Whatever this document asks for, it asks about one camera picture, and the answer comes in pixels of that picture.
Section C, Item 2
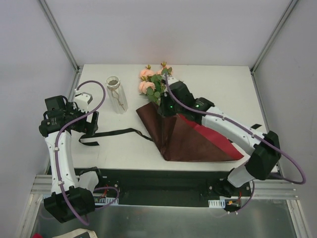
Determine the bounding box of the black ribbon with gold print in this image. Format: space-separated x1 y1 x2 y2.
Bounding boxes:
78 123 263 147

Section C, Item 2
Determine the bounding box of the pink artificial flower bunch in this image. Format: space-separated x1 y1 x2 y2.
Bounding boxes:
139 61 173 106

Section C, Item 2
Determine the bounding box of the brown red wrapping paper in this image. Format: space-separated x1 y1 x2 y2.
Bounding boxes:
136 103 244 162

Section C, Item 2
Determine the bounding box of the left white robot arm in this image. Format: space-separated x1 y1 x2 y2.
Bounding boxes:
39 93 105 223

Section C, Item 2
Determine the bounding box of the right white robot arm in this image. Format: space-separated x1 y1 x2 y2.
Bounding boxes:
158 77 281 197

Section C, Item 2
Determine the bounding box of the white ribbed ceramic vase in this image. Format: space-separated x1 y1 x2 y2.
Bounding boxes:
106 76 128 114

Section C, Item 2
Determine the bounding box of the red object at bottom edge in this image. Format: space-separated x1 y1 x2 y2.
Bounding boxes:
31 233 43 238

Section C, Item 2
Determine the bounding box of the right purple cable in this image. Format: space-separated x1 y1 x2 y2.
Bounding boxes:
164 74 307 215

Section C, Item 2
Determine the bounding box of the purple cable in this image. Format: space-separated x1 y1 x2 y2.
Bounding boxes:
39 80 120 226
164 74 307 215

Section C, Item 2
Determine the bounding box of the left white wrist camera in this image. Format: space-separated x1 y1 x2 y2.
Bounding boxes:
74 89 93 113

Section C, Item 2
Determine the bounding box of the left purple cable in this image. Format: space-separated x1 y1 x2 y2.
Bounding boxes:
39 80 120 226

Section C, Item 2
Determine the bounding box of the left white cable duct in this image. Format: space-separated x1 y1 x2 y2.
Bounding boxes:
94 196 119 206

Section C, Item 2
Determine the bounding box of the white cable duct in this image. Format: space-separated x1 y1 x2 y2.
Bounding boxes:
94 196 119 206
208 198 241 209

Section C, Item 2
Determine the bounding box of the left aluminium frame post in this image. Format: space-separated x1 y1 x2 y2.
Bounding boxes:
37 0 82 75

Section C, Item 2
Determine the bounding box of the aluminium frame post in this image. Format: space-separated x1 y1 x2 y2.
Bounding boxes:
250 0 302 75
37 0 82 75

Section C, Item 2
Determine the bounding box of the right white cable duct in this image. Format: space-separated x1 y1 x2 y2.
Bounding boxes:
208 198 241 209

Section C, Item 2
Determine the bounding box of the right aluminium frame post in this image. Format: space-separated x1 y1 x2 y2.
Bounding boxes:
250 0 302 75

